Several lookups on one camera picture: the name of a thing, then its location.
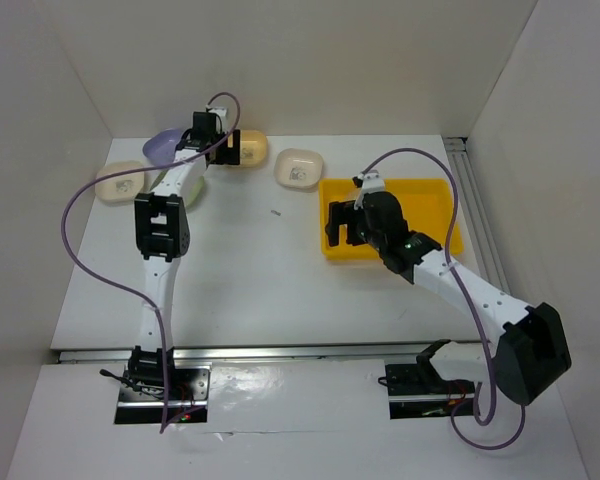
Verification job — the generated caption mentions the green panda plate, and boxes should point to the green panda plate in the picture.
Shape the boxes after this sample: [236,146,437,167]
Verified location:
[152,169,207,211]

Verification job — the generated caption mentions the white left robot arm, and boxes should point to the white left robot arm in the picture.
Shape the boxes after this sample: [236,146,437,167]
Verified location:
[127,106,232,399]

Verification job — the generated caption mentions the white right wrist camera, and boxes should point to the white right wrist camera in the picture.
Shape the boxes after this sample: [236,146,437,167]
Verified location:
[352,170,386,210]

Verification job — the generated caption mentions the yellow panda plate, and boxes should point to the yellow panda plate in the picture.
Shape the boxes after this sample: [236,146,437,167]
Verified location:
[346,189,362,201]
[236,130,268,168]

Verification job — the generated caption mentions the aluminium side rail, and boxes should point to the aluminium side rail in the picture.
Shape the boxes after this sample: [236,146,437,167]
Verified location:
[442,137,510,293]

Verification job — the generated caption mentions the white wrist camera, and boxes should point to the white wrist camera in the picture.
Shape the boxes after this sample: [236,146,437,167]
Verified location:
[205,105,229,121]
[352,170,386,210]

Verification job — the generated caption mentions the aluminium table edge rail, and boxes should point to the aluminium table edge rail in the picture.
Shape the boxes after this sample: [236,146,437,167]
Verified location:
[57,340,451,364]

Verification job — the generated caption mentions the yellow plastic bin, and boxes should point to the yellow plastic bin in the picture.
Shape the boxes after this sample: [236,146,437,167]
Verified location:
[319,178,464,261]

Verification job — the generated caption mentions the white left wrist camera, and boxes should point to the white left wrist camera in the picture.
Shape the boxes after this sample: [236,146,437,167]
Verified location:
[205,105,229,121]

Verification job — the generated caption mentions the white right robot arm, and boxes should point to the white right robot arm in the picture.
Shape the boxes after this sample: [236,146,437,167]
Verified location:
[325,191,572,406]

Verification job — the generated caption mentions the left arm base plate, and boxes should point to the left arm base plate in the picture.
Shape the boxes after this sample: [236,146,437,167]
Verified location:
[99,366,211,425]

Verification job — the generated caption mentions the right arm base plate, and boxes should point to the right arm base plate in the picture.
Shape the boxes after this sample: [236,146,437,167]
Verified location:
[377,364,475,420]

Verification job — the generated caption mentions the cream panda plate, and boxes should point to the cream panda plate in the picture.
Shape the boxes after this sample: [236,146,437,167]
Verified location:
[94,161,146,204]
[274,148,325,190]

